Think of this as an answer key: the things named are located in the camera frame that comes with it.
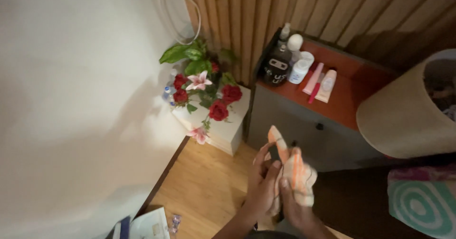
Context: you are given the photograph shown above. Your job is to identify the white square pedestal box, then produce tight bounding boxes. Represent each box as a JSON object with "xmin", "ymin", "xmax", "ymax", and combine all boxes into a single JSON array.
[{"xmin": 172, "ymin": 85, "xmax": 251, "ymax": 156}]

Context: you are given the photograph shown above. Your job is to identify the dark blue book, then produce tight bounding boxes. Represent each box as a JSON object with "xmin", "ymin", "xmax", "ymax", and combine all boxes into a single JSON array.
[{"xmin": 119, "ymin": 216, "xmax": 131, "ymax": 239}]

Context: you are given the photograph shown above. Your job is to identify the artificial red pink flower bouquet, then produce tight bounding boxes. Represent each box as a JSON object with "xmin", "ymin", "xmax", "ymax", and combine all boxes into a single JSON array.
[{"xmin": 159, "ymin": 39, "xmax": 243, "ymax": 145}]

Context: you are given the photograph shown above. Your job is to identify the white round-cap bottle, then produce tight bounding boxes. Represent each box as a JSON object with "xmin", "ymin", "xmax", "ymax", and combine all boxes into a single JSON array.
[{"xmin": 287, "ymin": 34, "xmax": 304, "ymax": 66}]

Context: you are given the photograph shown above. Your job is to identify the teal white patterned bedding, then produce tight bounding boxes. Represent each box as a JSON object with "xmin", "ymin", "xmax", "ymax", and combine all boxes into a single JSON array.
[{"xmin": 387, "ymin": 164, "xmax": 456, "ymax": 239}]

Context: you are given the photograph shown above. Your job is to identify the clear plastic water bottle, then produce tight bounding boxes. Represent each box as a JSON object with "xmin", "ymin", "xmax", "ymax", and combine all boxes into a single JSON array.
[{"xmin": 162, "ymin": 69, "xmax": 179, "ymax": 107}]

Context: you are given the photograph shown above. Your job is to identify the person's right hand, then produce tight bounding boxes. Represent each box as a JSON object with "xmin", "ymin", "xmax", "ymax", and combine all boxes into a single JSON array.
[{"xmin": 278, "ymin": 178, "xmax": 318, "ymax": 232}]

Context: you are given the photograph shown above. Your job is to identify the pink tube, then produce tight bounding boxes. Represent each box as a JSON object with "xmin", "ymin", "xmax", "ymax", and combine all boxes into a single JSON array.
[{"xmin": 302, "ymin": 62, "xmax": 325, "ymax": 96}]

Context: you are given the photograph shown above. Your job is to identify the black bottle with white label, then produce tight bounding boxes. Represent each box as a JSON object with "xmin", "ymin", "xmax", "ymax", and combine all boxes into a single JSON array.
[{"xmin": 263, "ymin": 44, "xmax": 293, "ymax": 87}]

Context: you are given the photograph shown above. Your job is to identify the white cable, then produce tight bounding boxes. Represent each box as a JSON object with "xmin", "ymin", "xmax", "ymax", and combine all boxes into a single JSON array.
[{"xmin": 151, "ymin": 0, "xmax": 202, "ymax": 46}]

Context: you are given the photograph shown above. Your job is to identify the beige round laundry basket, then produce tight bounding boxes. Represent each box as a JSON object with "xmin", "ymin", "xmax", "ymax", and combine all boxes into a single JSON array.
[{"xmin": 356, "ymin": 49, "xmax": 456, "ymax": 159}]

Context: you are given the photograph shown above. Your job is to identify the pink toothbrush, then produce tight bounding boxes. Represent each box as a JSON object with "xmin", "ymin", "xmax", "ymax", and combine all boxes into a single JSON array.
[{"xmin": 308, "ymin": 72, "xmax": 325, "ymax": 104}]

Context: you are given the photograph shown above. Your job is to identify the clear spray bottle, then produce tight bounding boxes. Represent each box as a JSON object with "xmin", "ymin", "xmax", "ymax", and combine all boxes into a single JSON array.
[{"xmin": 278, "ymin": 22, "xmax": 291, "ymax": 48}]

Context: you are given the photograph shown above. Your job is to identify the orange white striped cloth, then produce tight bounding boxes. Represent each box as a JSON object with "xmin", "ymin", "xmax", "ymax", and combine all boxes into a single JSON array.
[{"xmin": 267, "ymin": 125, "xmax": 318, "ymax": 216}]

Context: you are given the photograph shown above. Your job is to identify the white papers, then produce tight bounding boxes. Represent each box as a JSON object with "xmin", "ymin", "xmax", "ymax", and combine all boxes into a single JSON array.
[{"xmin": 113, "ymin": 207, "xmax": 171, "ymax": 239}]

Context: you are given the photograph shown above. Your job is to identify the small clear plastic wrapper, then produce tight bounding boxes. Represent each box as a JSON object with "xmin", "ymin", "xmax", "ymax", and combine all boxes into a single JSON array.
[{"xmin": 169, "ymin": 214, "xmax": 182, "ymax": 234}]

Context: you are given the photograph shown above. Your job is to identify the cream tube with dark cap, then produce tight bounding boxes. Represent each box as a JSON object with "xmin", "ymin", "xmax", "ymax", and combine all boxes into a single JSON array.
[{"xmin": 315, "ymin": 68, "xmax": 337, "ymax": 104}]

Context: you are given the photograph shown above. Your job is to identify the grey nightstand with red-brown top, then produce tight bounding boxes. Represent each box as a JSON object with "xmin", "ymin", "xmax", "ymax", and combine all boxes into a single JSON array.
[{"xmin": 244, "ymin": 28, "xmax": 399, "ymax": 172}]

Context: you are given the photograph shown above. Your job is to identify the small white lidded jar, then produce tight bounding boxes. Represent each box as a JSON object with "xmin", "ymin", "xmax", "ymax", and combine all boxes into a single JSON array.
[{"xmin": 300, "ymin": 51, "xmax": 315, "ymax": 67}]

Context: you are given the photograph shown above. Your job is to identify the white jar with blue print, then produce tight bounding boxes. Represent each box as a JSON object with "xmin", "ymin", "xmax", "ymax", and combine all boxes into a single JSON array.
[{"xmin": 288, "ymin": 59, "xmax": 310, "ymax": 85}]

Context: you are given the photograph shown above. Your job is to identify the person's left hand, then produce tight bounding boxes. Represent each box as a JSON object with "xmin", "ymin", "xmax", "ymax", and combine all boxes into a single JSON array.
[{"xmin": 246, "ymin": 142, "xmax": 283, "ymax": 216}]

